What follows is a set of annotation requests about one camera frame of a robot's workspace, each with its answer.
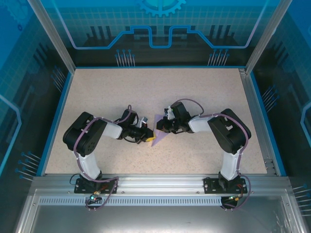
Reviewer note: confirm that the purple paper sheet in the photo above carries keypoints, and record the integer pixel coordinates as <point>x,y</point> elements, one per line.
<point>159,138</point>

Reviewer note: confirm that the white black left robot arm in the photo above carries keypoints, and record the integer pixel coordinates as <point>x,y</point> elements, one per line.
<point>113,129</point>

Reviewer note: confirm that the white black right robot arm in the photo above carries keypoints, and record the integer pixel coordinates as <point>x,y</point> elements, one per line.
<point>201,123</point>

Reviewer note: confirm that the blue table edge strip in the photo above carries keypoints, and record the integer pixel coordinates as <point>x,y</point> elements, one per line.
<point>56,121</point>
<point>266,121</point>

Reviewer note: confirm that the grey metal tray panel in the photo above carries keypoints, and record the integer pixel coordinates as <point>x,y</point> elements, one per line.
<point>158,218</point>

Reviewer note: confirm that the aluminium mounting rail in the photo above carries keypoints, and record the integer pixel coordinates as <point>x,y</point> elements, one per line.
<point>158,184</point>

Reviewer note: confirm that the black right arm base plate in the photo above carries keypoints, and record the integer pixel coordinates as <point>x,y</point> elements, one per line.
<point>210,185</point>

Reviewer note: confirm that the aluminium side rail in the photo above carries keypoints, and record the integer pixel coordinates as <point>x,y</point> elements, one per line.
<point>257,121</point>

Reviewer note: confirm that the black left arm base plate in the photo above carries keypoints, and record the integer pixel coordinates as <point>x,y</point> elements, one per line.
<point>80,188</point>

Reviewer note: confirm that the aluminium frame post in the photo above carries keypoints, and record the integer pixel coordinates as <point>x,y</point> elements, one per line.
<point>267,36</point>
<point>52,36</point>

